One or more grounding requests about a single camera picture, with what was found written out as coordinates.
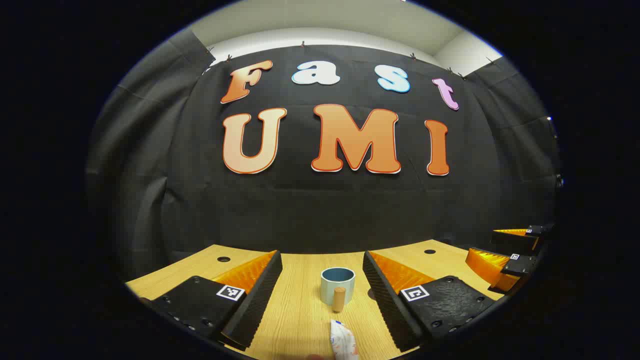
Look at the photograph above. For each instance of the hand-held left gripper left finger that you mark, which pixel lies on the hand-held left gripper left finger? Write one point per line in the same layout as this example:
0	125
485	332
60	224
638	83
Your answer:
255	300

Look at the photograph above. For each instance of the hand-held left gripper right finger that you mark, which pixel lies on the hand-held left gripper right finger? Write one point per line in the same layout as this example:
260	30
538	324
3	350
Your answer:
389	300

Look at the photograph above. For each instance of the dark round coaster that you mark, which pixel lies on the dark round coaster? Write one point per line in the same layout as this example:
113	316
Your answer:
371	294

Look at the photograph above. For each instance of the wooden desktop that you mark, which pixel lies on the wooden desktop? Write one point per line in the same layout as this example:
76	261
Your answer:
300	310

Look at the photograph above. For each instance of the white toothpaste tube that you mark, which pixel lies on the white toothpaste tube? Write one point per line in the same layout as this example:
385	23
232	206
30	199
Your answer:
342	342

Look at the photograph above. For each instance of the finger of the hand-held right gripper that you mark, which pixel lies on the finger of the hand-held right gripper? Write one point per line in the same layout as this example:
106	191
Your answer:
520	265
515	241

